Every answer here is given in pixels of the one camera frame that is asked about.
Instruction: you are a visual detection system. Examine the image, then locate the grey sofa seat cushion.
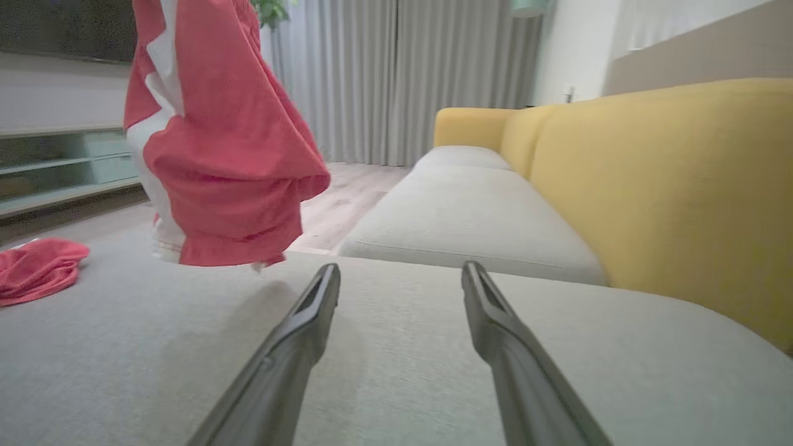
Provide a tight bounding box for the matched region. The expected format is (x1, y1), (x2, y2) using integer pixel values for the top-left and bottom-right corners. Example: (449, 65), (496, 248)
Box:
(412, 146), (515, 173)
(338, 164), (611, 287)

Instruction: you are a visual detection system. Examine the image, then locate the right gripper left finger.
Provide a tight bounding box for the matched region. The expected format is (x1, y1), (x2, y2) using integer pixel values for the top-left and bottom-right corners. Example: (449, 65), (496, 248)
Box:
(186, 263), (342, 446)

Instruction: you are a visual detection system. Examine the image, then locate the large yellow sofa backrest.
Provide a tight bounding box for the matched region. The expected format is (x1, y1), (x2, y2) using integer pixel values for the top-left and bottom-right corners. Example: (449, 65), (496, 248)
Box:
(530, 77), (793, 355)

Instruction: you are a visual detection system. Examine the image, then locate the yellow sofa armrest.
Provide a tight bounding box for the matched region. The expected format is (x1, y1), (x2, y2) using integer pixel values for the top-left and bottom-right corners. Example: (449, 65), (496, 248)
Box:
(433, 107), (516, 153)

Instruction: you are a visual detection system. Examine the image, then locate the small yellow sofa backrest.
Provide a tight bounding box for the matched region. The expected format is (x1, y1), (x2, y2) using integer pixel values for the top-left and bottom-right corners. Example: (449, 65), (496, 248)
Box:
(499, 105), (558, 180)

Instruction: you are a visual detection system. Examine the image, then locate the grey curtain panel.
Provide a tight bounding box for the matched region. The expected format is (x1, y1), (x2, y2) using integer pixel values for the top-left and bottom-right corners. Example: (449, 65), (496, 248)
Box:
(387, 0), (546, 168)
(260, 0), (398, 165)

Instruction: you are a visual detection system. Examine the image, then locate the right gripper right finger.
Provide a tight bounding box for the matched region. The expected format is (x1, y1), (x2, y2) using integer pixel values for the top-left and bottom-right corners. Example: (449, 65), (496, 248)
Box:
(461, 261), (614, 446)

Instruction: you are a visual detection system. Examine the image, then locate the green potted plant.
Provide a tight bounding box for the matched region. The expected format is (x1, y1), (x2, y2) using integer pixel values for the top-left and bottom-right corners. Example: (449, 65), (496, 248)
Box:
(250, 0), (293, 32)

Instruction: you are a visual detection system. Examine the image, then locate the dark flat television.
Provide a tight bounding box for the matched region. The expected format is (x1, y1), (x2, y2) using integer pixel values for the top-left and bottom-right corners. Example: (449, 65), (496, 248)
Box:
(0, 0), (138, 66)

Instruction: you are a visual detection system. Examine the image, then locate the red shorts white waistband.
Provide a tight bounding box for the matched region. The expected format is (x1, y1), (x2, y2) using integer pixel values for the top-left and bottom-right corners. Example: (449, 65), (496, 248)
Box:
(0, 238), (90, 307)

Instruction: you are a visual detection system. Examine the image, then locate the red and white jersey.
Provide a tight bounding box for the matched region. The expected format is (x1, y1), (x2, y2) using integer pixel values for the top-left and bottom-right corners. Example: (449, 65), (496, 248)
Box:
(123, 0), (331, 268)

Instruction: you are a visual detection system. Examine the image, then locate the pale green TV cabinet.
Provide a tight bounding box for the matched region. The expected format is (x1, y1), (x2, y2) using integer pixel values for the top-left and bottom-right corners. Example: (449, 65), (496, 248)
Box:
(0, 124), (148, 221)

